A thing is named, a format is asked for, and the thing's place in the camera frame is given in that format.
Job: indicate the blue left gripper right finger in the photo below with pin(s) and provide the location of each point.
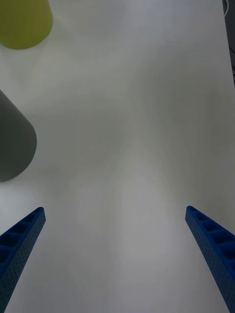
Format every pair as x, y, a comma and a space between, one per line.
215, 249

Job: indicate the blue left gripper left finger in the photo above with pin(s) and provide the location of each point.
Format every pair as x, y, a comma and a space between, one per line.
22, 247

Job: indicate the grey plastic bin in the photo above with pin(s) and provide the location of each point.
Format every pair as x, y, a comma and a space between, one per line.
14, 141

